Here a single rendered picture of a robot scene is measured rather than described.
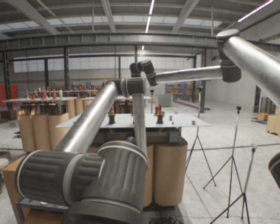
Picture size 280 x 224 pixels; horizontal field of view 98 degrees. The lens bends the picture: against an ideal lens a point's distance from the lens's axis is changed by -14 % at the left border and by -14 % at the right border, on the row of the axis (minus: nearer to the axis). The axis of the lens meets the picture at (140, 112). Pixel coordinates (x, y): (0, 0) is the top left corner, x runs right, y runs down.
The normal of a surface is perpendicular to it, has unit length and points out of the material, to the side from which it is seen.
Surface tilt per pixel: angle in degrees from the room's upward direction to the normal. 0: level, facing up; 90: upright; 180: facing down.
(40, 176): 55
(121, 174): 34
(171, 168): 90
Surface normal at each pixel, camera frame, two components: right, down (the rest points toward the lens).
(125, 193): 0.52, -0.62
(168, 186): 0.04, 0.16
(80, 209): -0.43, -0.72
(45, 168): -0.15, -0.62
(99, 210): 0.00, -0.77
